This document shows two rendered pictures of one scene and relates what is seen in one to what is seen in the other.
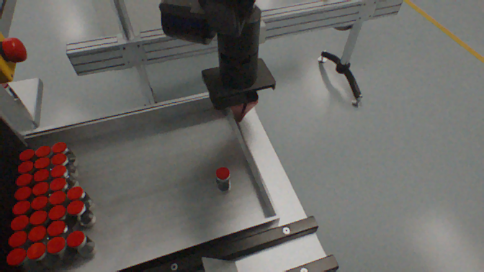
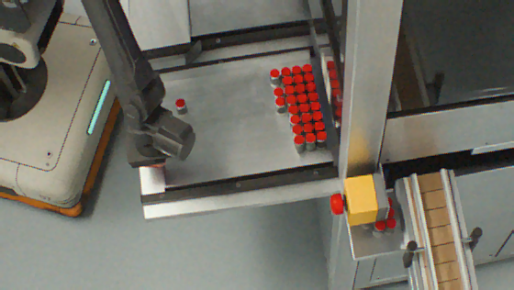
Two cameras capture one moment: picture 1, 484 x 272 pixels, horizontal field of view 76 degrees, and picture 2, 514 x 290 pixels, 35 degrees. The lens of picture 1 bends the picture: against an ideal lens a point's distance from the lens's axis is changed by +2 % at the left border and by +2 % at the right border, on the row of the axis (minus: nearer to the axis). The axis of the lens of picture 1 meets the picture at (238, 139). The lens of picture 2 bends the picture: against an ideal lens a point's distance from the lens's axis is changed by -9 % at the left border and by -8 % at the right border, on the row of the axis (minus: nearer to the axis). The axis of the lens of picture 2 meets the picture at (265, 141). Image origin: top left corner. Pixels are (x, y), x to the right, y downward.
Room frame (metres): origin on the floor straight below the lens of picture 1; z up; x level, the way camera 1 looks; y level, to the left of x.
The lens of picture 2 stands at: (1.00, 0.40, 2.50)
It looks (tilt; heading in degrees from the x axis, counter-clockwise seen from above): 65 degrees down; 195
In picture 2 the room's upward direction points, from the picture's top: 6 degrees counter-clockwise
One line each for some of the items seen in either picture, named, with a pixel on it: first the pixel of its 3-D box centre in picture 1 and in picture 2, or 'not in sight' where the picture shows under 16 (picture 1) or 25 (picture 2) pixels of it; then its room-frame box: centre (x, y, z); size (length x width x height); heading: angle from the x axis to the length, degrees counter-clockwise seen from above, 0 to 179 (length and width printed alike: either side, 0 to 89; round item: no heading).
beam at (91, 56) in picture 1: (251, 27); not in sight; (1.31, -0.06, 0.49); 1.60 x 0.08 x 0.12; 108
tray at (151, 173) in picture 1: (143, 179); (239, 119); (0.24, 0.15, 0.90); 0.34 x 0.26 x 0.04; 109
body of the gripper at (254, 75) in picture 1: (238, 67); (149, 139); (0.36, 0.00, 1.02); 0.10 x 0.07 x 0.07; 109
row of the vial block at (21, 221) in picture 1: (31, 207); (314, 105); (0.19, 0.29, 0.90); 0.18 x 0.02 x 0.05; 19
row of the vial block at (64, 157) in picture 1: (65, 198); (292, 109); (0.21, 0.25, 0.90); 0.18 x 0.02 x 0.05; 19
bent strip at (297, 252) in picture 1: (260, 260); (170, 56); (0.12, -0.03, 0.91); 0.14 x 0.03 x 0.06; 107
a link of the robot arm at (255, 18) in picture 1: (234, 29); (146, 127); (0.37, 0.01, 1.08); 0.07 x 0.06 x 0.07; 72
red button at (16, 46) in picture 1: (11, 50); (340, 204); (0.43, 0.38, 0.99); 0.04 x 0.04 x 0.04; 18
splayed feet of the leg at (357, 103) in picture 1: (341, 72); not in sight; (1.49, -0.63, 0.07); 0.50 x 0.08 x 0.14; 18
